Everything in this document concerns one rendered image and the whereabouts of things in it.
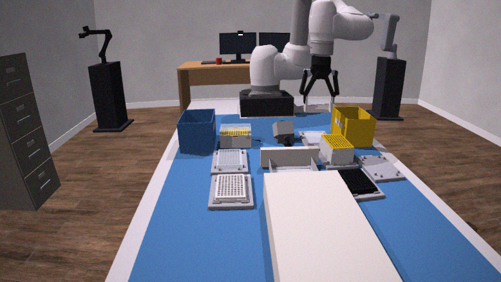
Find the blue open-top bin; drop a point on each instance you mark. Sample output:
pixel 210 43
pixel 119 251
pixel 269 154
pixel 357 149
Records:
pixel 196 137

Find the yellow open-top bin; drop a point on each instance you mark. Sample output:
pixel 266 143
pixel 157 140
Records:
pixel 355 124

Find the blue bench mat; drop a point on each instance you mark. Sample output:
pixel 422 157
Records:
pixel 186 242

